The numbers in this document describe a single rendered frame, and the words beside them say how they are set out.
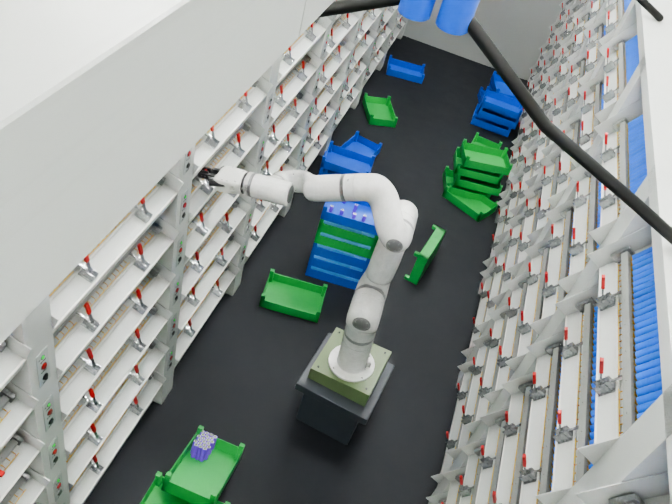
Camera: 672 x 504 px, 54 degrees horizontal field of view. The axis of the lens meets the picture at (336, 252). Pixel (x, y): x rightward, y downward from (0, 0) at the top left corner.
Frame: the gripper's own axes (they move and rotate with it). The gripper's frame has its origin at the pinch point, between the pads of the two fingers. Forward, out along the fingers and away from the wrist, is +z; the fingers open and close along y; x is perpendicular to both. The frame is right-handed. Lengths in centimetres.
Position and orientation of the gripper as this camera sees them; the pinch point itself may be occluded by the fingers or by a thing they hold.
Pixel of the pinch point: (204, 172)
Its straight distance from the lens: 235.5
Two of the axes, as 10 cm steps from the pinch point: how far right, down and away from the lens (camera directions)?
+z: -9.5, -2.6, 1.9
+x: 0.7, -7.6, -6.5
